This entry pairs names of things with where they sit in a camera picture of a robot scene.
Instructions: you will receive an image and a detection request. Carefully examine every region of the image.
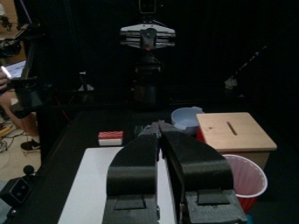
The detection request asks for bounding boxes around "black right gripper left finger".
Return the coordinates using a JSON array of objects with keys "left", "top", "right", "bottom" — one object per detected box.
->
[{"left": 102, "top": 122, "right": 162, "bottom": 224}]

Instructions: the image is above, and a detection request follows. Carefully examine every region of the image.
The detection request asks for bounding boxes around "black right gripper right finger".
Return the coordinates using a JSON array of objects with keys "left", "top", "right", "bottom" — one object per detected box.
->
[{"left": 158, "top": 120, "right": 248, "bottom": 224}]

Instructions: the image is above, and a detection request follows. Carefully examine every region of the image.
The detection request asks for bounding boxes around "red and white block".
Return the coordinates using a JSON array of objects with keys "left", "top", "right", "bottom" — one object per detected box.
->
[{"left": 98, "top": 130, "right": 126, "bottom": 147}]

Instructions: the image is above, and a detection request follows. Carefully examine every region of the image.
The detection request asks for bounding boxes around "red plastic cup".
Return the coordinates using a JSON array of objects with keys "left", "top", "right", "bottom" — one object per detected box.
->
[{"left": 220, "top": 153, "right": 268, "bottom": 214}]

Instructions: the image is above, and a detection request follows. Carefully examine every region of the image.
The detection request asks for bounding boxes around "wooden box with slot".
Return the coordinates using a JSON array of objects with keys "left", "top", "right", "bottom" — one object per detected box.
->
[{"left": 195, "top": 111, "right": 278, "bottom": 170}]

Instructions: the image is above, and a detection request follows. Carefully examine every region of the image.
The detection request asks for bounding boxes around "white rectangular mat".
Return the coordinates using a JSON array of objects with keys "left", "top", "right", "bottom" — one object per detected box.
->
[{"left": 57, "top": 146, "right": 179, "bottom": 224}]

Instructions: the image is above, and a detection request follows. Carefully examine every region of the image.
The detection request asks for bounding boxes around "light blue measuring cup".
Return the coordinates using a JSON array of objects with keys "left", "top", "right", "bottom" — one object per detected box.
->
[{"left": 170, "top": 106, "right": 206, "bottom": 136}]

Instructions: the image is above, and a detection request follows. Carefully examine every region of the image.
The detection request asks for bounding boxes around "person's leg with shoe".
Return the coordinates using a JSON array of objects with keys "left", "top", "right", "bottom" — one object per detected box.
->
[{"left": 0, "top": 95, "right": 43, "bottom": 152}]

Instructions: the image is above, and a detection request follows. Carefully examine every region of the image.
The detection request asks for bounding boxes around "black speaker box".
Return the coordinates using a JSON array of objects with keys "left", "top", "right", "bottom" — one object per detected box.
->
[{"left": 0, "top": 164, "right": 37, "bottom": 208}]

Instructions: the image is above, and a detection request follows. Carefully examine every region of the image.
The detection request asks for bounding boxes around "black camera tripod mount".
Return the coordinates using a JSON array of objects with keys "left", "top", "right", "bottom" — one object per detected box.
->
[{"left": 8, "top": 76, "right": 47, "bottom": 119}]

